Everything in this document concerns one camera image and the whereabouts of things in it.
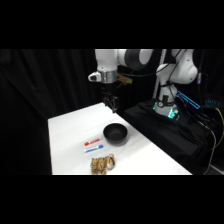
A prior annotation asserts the blue capped marker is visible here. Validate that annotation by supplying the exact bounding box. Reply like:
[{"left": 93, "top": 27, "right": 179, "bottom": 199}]
[{"left": 83, "top": 144, "right": 104, "bottom": 154}]

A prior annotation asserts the black robot stand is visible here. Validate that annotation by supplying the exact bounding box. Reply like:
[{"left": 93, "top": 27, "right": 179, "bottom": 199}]
[{"left": 122, "top": 98, "right": 224, "bottom": 176}]

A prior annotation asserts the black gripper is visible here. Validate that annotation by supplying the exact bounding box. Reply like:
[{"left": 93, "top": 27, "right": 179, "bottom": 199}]
[{"left": 101, "top": 82, "right": 119, "bottom": 114}]

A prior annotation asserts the black bowl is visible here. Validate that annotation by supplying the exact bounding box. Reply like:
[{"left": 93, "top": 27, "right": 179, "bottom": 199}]
[{"left": 102, "top": 122, "right": 128, "bottom": 146}]

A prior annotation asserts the black curtain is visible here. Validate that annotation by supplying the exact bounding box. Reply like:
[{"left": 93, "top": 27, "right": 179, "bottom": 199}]
[{"left": 0, "top": 49, "right": 224, "bottom": 176}]

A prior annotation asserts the red capped marker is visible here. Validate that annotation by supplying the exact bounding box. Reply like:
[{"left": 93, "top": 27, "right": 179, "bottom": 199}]
[{"left": 84, "top": 137, "right": 102, "bottom": 147}]

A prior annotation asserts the yellow cable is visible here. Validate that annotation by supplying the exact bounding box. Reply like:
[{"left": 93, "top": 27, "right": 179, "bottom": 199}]
[{"left": 209, "top": 107, "right": 224, "bottom": 168}]

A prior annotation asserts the blue lit device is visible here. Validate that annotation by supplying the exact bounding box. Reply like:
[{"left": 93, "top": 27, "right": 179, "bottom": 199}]
[{"left": 176, "top": 90, "right": 202, "bottom": 111}]

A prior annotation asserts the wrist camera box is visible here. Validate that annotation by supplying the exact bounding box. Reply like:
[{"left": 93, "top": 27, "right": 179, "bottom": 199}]
[{"left": 115, "top": 74, "right": 134, "bottom": 86}]

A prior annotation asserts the striped tiger plush toy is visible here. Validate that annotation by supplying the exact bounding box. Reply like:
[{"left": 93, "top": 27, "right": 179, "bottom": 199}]
[{"left": 90, "top": 153, "right": 117, "bottom": 176}]

